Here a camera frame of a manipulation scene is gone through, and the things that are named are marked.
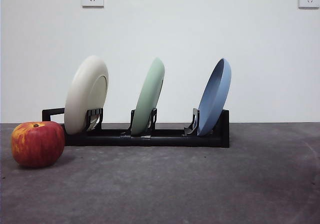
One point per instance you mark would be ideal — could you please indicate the red yellow apple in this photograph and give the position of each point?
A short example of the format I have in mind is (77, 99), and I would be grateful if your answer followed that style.
(37, 146)

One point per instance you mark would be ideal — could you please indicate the cream white plate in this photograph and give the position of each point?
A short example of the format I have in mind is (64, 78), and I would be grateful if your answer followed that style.
(82, 96)

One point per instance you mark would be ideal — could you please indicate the black plate rack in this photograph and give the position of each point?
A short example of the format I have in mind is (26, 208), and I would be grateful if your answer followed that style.
(175, 141)

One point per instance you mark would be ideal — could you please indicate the pale green plate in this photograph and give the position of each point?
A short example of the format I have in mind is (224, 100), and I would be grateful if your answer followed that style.
(147, 96)

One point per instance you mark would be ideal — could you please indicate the blue plate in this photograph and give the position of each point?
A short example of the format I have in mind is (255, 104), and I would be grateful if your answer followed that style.
(215, 98)

